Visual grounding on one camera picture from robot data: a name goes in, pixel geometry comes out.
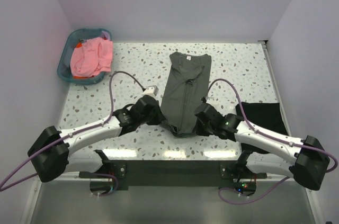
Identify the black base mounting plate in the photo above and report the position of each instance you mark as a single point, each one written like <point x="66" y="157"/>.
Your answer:
<point x="179" y="173"/>

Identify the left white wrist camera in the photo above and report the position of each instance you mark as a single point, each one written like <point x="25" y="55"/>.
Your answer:
<point x="151" y="90"/>

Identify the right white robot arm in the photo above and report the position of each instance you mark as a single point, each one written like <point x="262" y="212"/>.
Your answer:
<point x="304" y="160"/>

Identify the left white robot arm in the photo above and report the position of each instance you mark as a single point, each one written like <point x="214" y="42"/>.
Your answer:
<point x="51" y="151"/>

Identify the dark green t-shirt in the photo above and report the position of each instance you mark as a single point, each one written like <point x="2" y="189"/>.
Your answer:
<point x="186" y="85"/>

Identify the black folded t-shirt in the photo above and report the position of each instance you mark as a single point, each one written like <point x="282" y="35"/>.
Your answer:
<point x="265" y="115"/>

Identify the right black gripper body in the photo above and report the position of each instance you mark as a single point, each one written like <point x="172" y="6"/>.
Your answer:
<point x="204" y="130"/>

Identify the pink t-shirt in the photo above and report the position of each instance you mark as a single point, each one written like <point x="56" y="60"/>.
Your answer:
<point x="93" y="57"/>

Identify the teal laundry basket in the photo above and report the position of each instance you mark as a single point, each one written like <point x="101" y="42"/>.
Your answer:
<point x="63" y="70"/>

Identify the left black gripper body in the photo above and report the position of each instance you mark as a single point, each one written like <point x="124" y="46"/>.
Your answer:
<point x="154" y="118"/>

